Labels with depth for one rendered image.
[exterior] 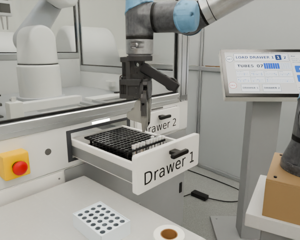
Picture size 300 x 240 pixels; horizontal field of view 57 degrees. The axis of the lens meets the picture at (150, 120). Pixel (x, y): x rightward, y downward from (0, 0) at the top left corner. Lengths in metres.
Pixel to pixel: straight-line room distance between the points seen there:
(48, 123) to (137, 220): 0.42
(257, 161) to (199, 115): 1.23
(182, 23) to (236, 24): 1.90
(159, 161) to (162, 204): 0.70
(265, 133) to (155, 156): 1.03
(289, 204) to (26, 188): 0.76
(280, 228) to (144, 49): 0.59
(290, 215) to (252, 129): 0.91
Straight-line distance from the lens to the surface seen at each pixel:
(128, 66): 0.77
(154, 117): 1.22
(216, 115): 2.74
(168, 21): 0.72
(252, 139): 1.70
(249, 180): 1.79
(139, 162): 0.73
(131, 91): 0.77
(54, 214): 0.84
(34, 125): 0.92
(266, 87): 1.57
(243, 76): 1.57
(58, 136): 0.96
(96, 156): 0.88
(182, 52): 1.37
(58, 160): 0.99
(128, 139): 0.94
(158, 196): 1.43
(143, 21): 0.74
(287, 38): 2.39
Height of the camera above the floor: 1.19
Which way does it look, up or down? 14 degrees down
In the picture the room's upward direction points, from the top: straight up
